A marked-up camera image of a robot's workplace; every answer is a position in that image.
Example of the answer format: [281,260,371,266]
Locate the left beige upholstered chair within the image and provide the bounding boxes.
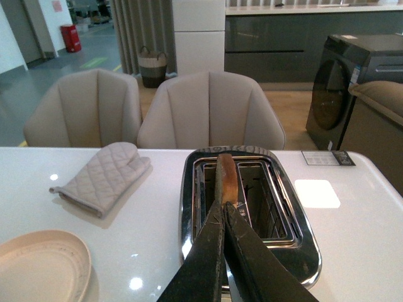
[23,69,142,148]

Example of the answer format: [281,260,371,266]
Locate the red fire extinguisher box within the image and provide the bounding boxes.
[60,25,81,53]

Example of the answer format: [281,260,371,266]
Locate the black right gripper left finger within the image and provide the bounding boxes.
[158,201,224,301]

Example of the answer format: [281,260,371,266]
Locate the cream round plate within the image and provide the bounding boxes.
[1,230,91,301]

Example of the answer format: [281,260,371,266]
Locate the black white label card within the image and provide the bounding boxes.
[302,150,355,166]

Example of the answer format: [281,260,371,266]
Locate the toasted bread slice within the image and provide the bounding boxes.
[215,154,239,208]

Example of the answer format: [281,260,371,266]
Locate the beige upholstered chair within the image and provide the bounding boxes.
[137,71,286,150]
[23,69,142,148]

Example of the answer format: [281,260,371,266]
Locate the grey kitchen counter cabinet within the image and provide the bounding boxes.
[224,4,402,82]

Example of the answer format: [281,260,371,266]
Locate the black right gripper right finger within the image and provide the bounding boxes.
[224,202,317,301]

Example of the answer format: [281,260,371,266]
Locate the dark grey washing machine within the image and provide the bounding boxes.
[305,33,402,150]

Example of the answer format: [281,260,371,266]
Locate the beige sofa armrest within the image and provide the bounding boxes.
[340,81,402,194]

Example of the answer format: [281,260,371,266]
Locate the right beige upholstered chair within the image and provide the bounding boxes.
[137,71,286,150]

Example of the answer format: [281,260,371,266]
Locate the woven laundry basket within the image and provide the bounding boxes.
[137,45,167,88]

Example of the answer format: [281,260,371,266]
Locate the beige quilted oven mitt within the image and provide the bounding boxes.
[49,142,151,218]

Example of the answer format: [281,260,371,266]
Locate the chrome white two-slot toaster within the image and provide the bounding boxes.
[181,146,322,289]

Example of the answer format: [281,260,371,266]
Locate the white refrigerator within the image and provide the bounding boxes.
[172,1,225,76]

